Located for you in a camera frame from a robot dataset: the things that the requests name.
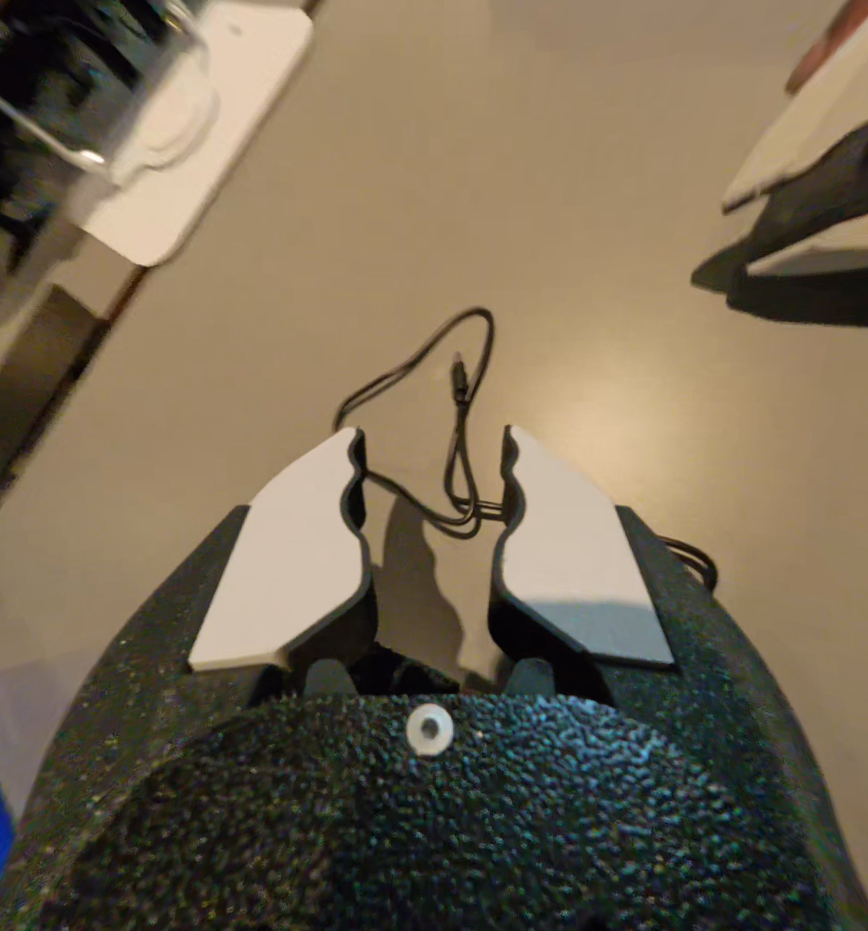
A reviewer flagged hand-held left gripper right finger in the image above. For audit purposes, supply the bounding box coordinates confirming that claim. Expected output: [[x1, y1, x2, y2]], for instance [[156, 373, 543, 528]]
[[488, 425, 677, 693]]

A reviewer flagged black usb cable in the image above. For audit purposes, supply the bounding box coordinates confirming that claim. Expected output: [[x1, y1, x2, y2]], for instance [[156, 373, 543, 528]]
[[333, 306, 719, 594]]

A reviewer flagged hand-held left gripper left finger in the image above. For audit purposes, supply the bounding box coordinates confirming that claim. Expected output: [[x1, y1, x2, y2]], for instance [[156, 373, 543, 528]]
[[187, 426, 375, 693]]

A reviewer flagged person's right hand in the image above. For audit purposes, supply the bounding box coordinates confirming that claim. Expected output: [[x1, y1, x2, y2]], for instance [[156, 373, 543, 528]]
[[784, 0, 868, 96]]

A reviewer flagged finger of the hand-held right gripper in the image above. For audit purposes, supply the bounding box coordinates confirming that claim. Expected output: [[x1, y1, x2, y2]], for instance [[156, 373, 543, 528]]
[[741, 169, 868, 279], [721, 0, 868, 227]]

